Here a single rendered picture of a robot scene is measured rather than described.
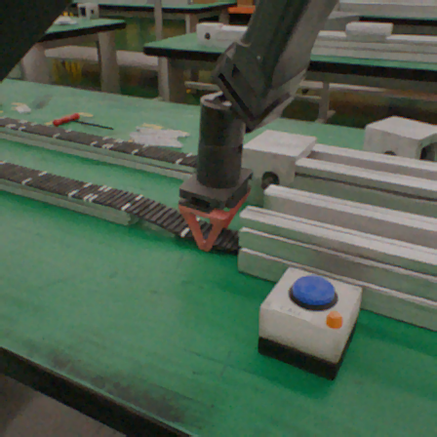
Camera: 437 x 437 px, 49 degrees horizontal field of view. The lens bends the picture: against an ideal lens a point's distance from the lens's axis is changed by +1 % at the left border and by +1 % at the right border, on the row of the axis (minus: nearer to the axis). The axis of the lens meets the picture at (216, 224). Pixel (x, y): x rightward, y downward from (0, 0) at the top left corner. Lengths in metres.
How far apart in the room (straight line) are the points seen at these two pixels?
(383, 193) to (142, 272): 0.35
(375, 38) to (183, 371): 1.82
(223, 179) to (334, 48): 1.63
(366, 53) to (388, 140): 1.30
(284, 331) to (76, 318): 0.23
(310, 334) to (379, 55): 1.78
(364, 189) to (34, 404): 0.90
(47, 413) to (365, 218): 0.89
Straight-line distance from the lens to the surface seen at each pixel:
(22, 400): 1.29
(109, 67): 3.56
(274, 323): 0.47
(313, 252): 0.55
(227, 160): 0.59
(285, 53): 0.44
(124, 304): 0.57
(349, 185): 0.73
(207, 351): 0.50
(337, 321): 0.44
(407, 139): 0.86
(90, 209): 0.77
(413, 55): 2.13
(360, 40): 2.16
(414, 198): 0.72
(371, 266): 0.54
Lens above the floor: 1.13
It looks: 29 degrees down
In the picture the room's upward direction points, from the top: straight up
